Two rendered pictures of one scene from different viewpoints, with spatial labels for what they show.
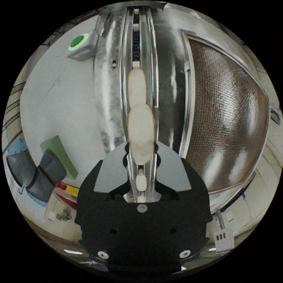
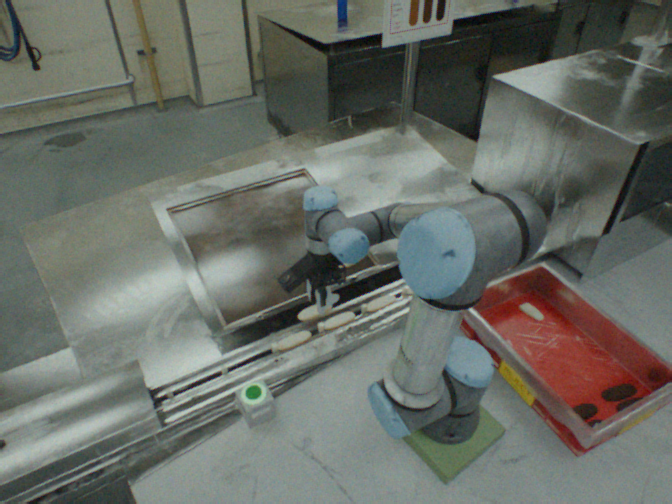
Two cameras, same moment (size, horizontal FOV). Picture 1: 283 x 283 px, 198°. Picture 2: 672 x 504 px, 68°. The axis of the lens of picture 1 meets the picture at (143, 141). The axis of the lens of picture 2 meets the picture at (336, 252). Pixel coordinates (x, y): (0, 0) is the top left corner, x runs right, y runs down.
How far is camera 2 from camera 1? 1.23 m
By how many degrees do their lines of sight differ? 41
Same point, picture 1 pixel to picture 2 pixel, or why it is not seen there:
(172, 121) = not seen: hidden behind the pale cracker
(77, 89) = (311, 400)
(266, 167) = not seen: outside the picture
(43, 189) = not seen: hidden behind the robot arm
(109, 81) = (293, 356)
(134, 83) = (289, 342)
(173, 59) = (249, 339)
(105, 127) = (331, 345)
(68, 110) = (340, 405)
